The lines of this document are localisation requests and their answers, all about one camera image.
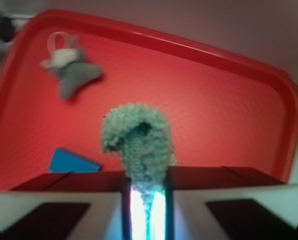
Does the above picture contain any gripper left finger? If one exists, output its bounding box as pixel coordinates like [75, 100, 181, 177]
[0, 171, 131, 240]

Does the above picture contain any blue rectangular block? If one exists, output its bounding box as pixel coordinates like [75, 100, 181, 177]
[49, 148, 102, 174]

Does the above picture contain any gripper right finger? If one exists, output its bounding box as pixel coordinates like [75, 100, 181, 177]
[165, 166, 298, 240]

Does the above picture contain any light blue cloth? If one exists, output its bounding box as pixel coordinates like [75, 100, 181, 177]
[100, 103, 176, 240]

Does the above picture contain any orange plastic tray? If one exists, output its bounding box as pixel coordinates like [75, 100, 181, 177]
[0, 10, 298, 191]

